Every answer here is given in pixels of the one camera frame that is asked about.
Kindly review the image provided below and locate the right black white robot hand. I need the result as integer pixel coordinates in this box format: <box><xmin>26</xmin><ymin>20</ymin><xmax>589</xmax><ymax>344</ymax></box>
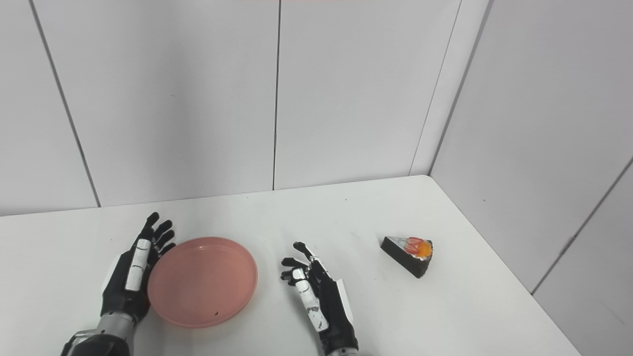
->
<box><xmin>280</xmin><ymin>241</ymin><xmax>359</xmax><ymax>354</ymax></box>

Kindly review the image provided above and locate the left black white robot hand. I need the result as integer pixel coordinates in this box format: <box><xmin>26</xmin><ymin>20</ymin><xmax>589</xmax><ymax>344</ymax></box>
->
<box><xmin>100</xmin><ymin>212</ymin><xmax>177</xmax><ymax>324</ymax></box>

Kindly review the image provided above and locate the pink round plate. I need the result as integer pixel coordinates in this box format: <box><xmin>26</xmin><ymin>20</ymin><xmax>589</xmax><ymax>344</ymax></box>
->
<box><xmin>147</xmin><ymin>237</ymin><xmax>259</xmax><ymax>329</ymax></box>

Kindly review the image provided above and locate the chocolate cake slice with fruit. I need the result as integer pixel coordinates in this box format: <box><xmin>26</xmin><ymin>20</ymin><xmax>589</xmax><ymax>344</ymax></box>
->
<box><xmin>380</xmin><ymin>236</ymin><xmax>434</xmax><ymax>279</ymax></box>

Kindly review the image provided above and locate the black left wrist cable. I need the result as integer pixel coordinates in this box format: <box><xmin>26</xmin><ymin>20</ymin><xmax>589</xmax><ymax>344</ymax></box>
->
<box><xmin>59</xmin><ymin>330</ymin><xmax>97</xmax><ymax>356</ymax></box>

